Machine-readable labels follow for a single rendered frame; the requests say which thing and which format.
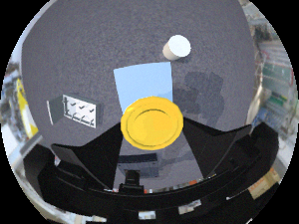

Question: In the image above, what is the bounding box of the yellow plate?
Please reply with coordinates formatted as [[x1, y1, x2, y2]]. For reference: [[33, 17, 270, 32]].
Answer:
[[121, 96, 182, 149]]

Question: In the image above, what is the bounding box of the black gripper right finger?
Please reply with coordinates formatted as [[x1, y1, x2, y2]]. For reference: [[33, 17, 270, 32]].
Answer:
[[181, 116, 253, 179]]

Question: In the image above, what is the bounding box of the white dish rack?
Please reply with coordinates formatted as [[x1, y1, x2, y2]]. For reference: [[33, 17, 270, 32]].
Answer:
[[48, 93, 100, 128]]

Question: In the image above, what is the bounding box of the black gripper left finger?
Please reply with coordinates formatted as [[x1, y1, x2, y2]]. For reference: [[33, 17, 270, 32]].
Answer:
[[50, 123, 123, 191]]

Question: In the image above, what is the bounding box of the light blue flat mat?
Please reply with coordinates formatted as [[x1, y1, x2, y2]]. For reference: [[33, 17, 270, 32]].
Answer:
[[114, 62, 172, 114]]

